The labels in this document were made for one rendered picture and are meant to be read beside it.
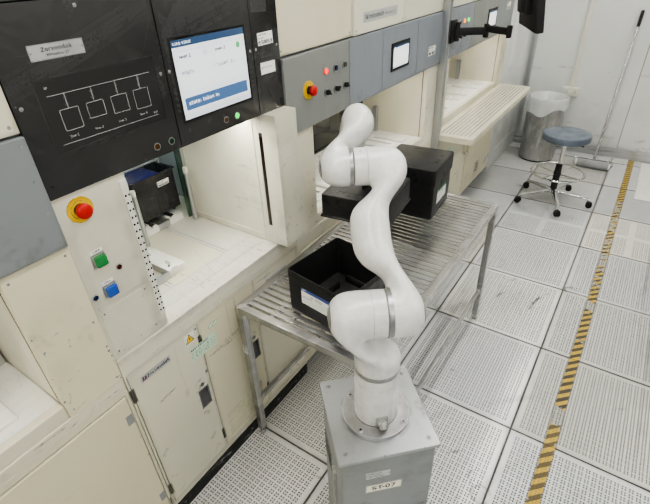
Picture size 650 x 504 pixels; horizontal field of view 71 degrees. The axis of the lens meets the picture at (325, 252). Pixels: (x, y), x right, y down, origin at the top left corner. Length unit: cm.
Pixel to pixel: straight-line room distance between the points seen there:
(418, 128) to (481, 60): 151
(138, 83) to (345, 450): 109
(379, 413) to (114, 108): 103
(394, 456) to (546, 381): 147
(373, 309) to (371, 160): 38
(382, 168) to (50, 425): 112
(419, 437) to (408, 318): 40
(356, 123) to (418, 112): 175
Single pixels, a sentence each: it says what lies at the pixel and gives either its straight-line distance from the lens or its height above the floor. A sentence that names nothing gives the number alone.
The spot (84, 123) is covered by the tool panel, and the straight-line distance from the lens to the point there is 125.
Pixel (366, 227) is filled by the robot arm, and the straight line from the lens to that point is 111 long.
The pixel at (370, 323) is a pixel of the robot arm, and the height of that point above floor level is 115.
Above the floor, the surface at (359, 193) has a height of 105.
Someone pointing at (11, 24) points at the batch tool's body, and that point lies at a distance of 118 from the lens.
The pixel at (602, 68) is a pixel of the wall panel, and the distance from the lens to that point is 539.
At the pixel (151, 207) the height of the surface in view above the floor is 99.
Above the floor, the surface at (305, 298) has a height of 84.
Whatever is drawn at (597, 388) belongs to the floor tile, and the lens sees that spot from 272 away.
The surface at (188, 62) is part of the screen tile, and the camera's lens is 142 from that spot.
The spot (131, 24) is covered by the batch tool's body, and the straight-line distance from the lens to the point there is 131.
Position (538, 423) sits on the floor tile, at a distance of 246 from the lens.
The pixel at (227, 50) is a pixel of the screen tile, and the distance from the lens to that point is 152.
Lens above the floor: 186
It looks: 33 degrees down
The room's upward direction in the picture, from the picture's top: 3 degrees counter-clockwise
